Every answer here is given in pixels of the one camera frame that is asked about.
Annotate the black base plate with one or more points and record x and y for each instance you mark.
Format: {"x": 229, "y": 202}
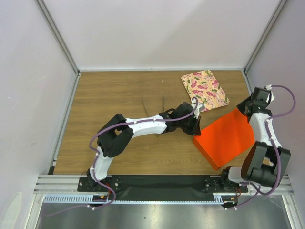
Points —
{"x": 185, "y": 188}

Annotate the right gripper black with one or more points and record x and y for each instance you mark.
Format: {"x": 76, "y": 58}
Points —
{"x": 240, "y": 106}

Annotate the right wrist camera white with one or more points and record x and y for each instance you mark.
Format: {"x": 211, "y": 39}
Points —
{"x": 271, "y": 94}

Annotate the metal tongs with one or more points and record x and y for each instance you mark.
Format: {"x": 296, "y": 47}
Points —
{"x": 150, "y": 110}

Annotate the orange box lid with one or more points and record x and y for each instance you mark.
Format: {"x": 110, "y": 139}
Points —
{"x": 225, "y": 139}

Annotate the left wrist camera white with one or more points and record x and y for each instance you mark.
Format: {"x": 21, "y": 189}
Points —
{"x": 198, "y": 107}

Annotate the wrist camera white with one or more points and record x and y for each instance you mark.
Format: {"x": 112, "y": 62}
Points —
{"x": 198, "y": 107}
{"x": 271, "y": 94}

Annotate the floral tray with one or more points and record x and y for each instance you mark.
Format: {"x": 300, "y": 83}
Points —
{"x": 205, "y": 87}

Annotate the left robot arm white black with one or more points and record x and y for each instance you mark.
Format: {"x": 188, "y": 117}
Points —
{"x": 114, "y": 137}

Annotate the white round object corner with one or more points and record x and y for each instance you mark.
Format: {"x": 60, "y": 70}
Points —
{"x": 11, "y": 212}

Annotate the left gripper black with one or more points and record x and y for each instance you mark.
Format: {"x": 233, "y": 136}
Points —
{"x": 194, "y": 130}

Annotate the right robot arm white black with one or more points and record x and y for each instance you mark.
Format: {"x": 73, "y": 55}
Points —
{"x": 267, "y": 160}

